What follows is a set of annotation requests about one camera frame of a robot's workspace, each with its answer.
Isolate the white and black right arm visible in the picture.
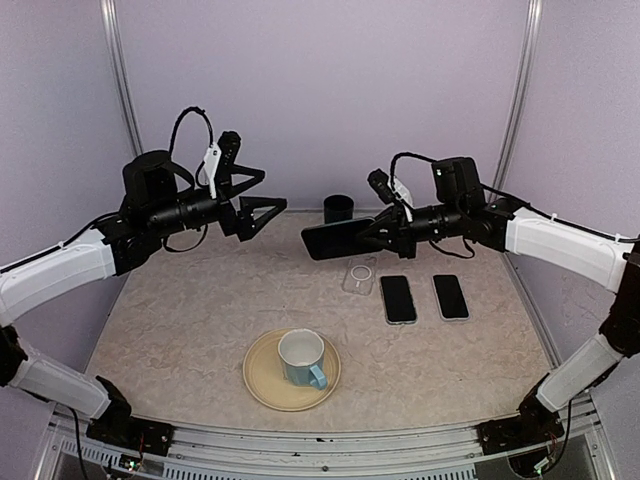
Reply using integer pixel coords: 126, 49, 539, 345
356, 157, 639, 444

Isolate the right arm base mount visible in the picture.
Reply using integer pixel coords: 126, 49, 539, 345
476, 394, 565, 455

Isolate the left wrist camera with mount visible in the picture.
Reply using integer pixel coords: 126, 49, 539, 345
203, 131, 241, 200

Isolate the teal smartphone face down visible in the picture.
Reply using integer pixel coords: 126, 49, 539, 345
301, 217, 381, 261

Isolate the lilac phone case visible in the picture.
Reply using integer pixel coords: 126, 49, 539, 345
431, 273, 472, 322

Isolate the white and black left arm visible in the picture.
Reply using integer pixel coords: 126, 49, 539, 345
1, 145, 287, 445

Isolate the dark green cup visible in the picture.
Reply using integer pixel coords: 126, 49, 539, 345
323, 194, 354, 224

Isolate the blue mug with white inside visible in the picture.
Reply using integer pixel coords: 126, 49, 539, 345
277, 329, 328, 390

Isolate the front aluminium rail base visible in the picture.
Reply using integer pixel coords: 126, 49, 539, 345
33, 396, 619, 479

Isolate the black smartphone with teal edge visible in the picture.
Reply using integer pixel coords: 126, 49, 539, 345
433, 274, 469, 319

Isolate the aluminium frame post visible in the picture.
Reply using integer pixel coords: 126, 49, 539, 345
99, 0, 144, 156
492, 0, 544, 190

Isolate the left aluminium frame post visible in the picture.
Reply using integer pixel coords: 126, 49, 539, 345
99, 0, 144, 156

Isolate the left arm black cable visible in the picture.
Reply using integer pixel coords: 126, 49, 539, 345
169, 105, 216, 156

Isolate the beige round plate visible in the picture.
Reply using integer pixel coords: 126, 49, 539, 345
242, 328, 342, 412

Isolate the right aluminium frame post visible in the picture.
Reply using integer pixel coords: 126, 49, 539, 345
492, 0, 544, 190

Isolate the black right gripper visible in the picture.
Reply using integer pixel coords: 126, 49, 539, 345
358, 198, 466, 257

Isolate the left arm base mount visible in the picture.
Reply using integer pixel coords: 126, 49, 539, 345
86, 389, 175, 457

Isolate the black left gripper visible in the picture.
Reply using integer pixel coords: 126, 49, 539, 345
147, 164, 287, 240

